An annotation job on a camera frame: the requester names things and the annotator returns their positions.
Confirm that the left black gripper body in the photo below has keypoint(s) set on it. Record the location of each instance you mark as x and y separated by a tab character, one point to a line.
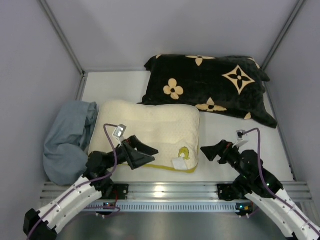
127	153

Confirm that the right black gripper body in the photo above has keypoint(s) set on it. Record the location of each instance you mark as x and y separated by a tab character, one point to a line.
224	153

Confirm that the cream yellow foam pillow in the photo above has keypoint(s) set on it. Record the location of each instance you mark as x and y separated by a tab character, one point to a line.
172	129

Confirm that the beige green blue pillowcase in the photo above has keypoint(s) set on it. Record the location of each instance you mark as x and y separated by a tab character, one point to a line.
64	153

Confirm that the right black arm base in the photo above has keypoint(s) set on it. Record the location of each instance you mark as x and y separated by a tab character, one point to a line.
230	192

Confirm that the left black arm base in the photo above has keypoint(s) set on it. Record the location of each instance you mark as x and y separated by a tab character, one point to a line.
119	192

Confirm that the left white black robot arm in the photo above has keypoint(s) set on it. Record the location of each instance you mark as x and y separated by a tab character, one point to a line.
47	222

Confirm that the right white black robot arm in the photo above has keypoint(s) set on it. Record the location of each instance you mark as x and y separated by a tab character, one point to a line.
262	188

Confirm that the black floral plush pillow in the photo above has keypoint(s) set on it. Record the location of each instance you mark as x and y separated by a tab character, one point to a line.
231	85

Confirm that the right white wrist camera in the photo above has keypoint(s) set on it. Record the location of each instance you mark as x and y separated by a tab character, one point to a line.
242	139

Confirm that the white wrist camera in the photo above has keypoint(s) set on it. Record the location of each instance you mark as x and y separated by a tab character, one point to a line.
118	134
242	139

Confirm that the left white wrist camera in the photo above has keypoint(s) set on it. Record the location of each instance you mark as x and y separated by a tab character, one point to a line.
118	134

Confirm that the slotted grey cable duct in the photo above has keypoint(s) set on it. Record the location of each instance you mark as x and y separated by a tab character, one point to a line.
169	206

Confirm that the aluminium mounting rail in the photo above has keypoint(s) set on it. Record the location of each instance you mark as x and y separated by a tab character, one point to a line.
298	191

